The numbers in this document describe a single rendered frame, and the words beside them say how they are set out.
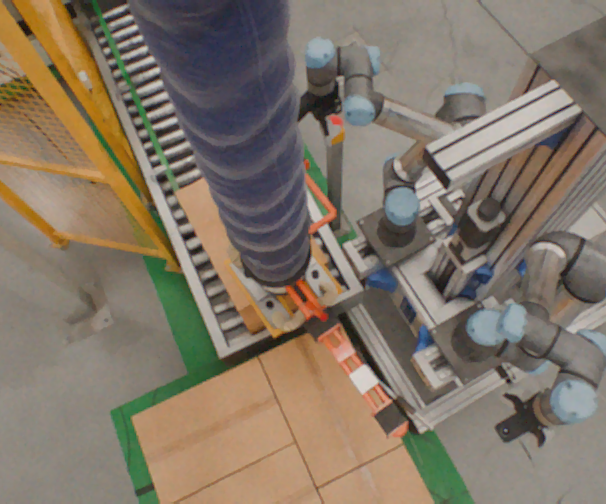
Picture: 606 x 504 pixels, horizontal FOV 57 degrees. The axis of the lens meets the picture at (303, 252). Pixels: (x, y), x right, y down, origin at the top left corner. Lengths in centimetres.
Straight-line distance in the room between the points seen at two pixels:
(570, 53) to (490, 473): 220
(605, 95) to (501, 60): 281
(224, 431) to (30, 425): 126
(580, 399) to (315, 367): 147
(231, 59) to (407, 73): 312
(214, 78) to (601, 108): 79
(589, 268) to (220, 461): 162
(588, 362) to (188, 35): 95
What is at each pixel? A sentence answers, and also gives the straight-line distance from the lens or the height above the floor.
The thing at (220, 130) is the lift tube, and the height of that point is 219.
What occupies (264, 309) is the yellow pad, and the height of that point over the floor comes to 115.
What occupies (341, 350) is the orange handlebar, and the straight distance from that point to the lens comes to 174.
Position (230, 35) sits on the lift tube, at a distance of 81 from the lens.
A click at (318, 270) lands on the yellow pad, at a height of 115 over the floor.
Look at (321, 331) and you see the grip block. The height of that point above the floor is 127.
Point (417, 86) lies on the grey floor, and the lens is 385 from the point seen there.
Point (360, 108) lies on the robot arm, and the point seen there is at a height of 185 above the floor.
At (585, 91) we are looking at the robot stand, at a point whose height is 203.
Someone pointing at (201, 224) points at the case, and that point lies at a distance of 230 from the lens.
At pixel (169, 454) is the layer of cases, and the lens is 252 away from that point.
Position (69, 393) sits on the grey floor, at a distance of 332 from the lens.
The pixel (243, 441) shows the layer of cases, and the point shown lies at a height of 54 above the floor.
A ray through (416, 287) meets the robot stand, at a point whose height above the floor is 95.
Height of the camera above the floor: 297
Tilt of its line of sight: 68 degrees down
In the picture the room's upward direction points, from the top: 8 degrees counter-clockwise
